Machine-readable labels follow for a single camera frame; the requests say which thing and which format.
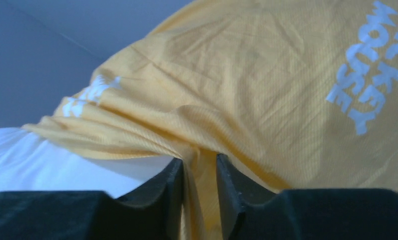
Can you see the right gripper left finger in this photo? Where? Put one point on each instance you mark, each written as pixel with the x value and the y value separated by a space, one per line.
pixel 150 212

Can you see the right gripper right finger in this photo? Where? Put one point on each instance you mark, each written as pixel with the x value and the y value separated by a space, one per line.
pixel 249 211

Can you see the yellow printed pillowcase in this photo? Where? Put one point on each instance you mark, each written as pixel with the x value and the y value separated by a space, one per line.
pixel 297 93

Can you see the white pillow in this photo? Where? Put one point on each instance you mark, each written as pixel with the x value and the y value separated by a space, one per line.
pixel 29 162

